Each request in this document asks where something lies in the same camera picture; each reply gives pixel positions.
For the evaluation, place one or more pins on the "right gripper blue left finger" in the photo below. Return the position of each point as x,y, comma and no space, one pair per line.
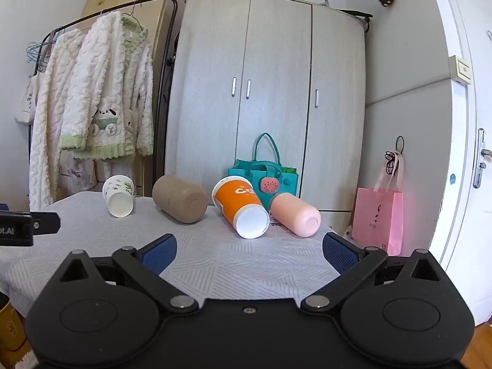
141,268

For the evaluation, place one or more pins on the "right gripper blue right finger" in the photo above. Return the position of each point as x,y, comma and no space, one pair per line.
354,265

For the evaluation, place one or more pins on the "pink tumbler cup grey lid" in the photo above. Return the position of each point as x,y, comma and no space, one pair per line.
296,215

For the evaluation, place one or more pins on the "tan brown tumbler cup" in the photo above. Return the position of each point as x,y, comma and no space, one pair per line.
184,201

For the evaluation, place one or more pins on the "white floral paper cup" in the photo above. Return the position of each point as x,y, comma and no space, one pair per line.
118,193

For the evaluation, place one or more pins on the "orange paper cup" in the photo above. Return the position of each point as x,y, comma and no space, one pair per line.
240,205

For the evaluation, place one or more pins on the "pink paper gift bag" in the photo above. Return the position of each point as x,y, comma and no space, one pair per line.
379,211

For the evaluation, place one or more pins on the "white patterned tablecloth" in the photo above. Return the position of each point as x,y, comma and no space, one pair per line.
204,260

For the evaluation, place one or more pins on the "teal felt handbag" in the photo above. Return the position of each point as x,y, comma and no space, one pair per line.
267,178

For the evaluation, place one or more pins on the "white fleece robe green trim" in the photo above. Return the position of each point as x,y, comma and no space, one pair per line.
95,101

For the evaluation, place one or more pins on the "black clothes rack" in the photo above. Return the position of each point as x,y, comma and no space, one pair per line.
164,73

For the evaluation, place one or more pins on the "white door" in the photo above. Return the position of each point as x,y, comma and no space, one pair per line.
462,237

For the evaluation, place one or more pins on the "silver door handle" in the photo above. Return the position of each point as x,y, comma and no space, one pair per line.
480,155

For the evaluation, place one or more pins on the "wall light switch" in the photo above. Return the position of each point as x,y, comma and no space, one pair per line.
460,71

